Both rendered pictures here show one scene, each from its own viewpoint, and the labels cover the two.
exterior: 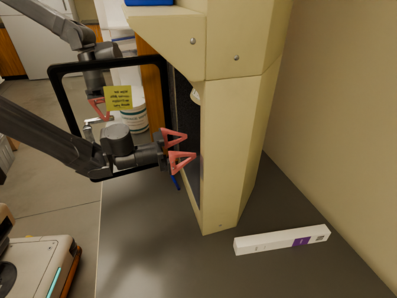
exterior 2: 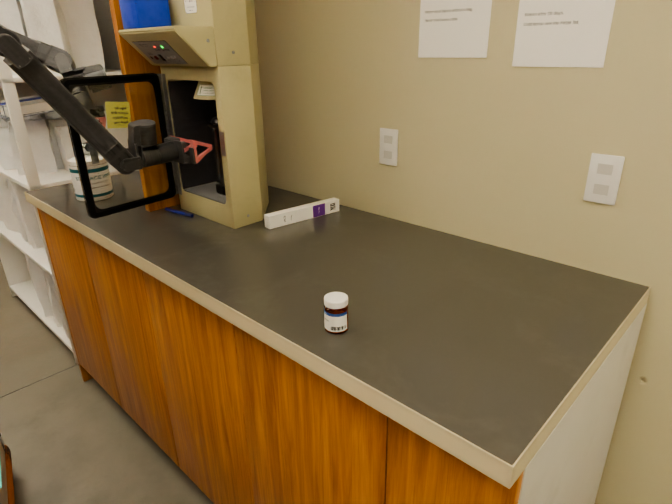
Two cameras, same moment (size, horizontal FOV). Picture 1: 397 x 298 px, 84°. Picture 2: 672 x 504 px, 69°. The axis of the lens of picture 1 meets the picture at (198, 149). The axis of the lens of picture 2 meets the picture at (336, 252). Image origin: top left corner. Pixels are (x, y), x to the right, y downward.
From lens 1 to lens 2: 1.09 m
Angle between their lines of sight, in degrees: 28
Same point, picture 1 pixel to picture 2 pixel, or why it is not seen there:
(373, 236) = (367, 191)
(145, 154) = (167, 147)
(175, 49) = (199, 45)
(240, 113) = (243, 93)
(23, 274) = not seen: outside the picture
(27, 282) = not seen: outside the picture
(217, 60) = (222, 52)
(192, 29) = (207, 33)
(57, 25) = (42, 51)
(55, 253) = not seen: outside the picture
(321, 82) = (296, 91)
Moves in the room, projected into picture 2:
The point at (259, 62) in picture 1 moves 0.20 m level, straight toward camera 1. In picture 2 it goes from (246, 56) to (253, 57)
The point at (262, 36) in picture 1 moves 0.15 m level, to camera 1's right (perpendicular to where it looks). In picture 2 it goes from (245, 40) to (294, 39)
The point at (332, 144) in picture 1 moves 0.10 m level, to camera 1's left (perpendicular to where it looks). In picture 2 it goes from (320, 138) to (295, 141)
